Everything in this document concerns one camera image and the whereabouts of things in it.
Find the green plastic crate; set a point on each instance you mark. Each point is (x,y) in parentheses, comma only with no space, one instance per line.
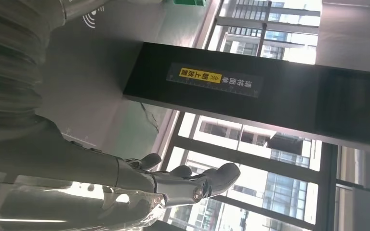
(189,2)

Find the dark window frame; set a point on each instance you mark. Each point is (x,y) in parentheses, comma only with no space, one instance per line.
(327,181)

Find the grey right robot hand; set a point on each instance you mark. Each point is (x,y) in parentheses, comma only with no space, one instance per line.
(76,165)

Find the black and yellow label sticker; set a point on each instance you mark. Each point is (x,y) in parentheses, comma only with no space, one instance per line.
(213,79)

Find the black inbound scanner machine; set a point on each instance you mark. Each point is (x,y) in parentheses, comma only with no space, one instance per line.
(300,108)

